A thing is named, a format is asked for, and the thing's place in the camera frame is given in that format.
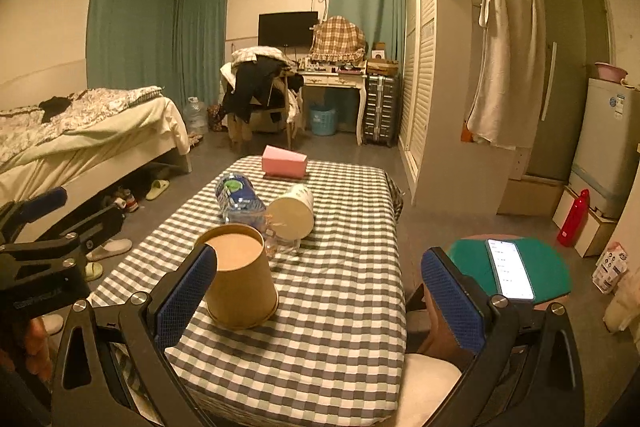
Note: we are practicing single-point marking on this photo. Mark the white hanging towel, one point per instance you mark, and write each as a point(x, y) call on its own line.
point(505, 67)

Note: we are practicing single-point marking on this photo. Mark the brown paper cup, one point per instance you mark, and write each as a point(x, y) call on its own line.
point(240, 287)

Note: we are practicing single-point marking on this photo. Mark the green round stool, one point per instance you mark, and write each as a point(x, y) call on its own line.
point(550, 267)

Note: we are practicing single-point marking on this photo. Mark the black cloth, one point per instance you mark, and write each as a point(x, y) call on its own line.
point(55, 107)

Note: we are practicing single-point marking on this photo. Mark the floral blanket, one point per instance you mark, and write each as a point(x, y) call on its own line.
point(95, 104)

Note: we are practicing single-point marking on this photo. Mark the brown cardboard box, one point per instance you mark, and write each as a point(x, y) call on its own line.
point(530, 197)

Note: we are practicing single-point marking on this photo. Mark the plaid cloth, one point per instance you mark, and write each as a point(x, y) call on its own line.
point(337, 39)

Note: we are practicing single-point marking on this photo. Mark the dark ribbed suitcase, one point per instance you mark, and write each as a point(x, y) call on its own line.
point(380, 109)

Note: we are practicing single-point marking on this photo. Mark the person's left hand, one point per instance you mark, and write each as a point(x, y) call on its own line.
point(36, 344)

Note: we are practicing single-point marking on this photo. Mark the pile of clothes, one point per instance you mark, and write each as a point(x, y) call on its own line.
point(252, 87)

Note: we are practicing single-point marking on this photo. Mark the small white fridge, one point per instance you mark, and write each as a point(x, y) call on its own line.
point(605, 142)

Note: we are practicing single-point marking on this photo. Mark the pink basin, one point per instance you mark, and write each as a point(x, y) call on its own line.
point(611, 72)

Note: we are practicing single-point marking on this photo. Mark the wooden chair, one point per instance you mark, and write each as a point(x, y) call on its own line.
point(286, 117)

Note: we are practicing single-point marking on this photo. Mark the clear glass cup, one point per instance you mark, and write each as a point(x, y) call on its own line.
point(282, 248)

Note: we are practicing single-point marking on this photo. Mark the white paper cup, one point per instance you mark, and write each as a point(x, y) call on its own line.
point(290, 214)

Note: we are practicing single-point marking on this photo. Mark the white wardrobe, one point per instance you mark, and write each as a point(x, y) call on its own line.
point(445, 82)

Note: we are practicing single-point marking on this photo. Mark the black television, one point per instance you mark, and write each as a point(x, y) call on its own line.
point(287, 29)

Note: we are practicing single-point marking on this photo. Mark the white printed packet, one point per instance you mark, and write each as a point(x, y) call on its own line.
point(610, 267)

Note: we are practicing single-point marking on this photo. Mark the blue plastic basket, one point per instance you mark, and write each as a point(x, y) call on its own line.
point(322, 119)

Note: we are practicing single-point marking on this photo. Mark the white slipper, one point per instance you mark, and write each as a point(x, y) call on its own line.
point(110, 249)
point(52, 324)

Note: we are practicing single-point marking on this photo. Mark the floral bag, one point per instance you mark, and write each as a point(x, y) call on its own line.
point(215, 117)

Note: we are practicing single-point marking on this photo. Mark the large water jug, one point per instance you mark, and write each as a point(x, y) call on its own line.
point(194, 117)

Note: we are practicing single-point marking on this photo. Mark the green slipper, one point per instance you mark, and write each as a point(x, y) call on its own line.
point(157, 190)
point(93, 271)

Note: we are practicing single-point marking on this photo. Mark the pink tissue box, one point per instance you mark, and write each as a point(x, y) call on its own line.
point(284, 163)

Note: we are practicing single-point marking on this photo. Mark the clear plastic water bottle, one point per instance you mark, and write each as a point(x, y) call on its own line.
point(237, 202)

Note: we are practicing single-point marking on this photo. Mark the wide teal curtain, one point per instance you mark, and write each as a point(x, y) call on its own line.
point(130, 27)

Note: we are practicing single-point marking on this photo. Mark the checked cloth covered table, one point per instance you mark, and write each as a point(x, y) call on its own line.
point(325, 307)

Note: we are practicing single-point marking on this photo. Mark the smartphone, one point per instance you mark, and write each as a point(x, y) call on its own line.
point(510, 269)

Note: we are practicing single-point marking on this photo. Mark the narrow teal curtain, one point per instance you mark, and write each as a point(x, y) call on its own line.
point(202, 37)

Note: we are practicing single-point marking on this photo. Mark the sliding glass door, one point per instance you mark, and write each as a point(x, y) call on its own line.
point(565, 57)

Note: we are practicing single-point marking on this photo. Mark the white desk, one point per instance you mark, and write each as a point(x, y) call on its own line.
point(332, 81)

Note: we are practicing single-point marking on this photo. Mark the white cushion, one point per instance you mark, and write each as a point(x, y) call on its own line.
point(430, 387)

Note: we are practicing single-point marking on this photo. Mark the white cardboard box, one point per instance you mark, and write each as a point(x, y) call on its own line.
point(597, 232)

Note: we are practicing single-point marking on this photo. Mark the brown box on desk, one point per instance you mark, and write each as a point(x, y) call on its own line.
point(382, 66)

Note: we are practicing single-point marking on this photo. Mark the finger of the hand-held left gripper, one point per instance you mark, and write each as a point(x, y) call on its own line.
point(45, 203)
point(97, 223)

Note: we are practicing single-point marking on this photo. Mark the red thermos bottle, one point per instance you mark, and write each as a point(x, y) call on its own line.
point(572, 219)

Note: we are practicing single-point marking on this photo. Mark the bed with cream sheet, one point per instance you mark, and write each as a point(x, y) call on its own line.
point(100, 147)

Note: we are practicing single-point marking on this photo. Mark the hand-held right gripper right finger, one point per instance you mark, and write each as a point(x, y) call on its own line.
point(452, 302)

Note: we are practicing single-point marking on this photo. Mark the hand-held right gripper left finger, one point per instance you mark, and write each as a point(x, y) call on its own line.
point(185, 299)

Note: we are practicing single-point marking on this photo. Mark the shoes under bed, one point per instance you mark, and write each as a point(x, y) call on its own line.
point(122, 201)

